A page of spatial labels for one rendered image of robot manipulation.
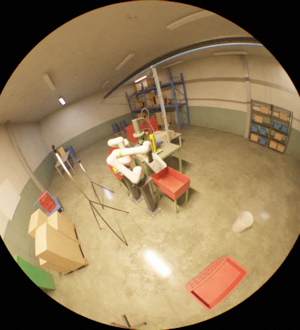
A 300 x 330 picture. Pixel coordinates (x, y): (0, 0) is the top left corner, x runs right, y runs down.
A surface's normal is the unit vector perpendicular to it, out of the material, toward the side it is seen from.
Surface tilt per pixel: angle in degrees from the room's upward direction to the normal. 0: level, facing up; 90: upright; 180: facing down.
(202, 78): 90
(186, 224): 0
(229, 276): 0
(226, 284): 0
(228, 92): 90
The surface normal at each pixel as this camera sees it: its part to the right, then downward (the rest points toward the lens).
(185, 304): -0.22, -0.80
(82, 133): 0.59, 0.34
